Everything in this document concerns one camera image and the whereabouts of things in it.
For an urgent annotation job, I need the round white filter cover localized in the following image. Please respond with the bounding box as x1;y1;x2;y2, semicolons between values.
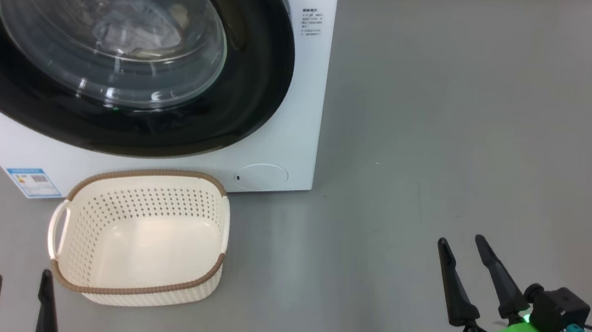
233;160;291;194

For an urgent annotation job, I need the orange and blue cartoon garment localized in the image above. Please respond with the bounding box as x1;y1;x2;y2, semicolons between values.
90;0;187;63

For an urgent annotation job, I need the white front-load washing machine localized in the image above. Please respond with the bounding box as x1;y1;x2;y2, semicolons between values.
0;0;339;229

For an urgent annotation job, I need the cream perforated laundry basket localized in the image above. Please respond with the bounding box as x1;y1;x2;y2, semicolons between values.
41;157;235;317

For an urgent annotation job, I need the black-rimmed glass washer door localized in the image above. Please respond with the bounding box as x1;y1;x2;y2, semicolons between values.
0;0;302;173

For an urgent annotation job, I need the small printed text label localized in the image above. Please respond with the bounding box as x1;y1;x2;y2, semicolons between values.
299;7;324;38

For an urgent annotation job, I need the blue energy label sticker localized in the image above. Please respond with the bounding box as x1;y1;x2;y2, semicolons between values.
3;165;65;202

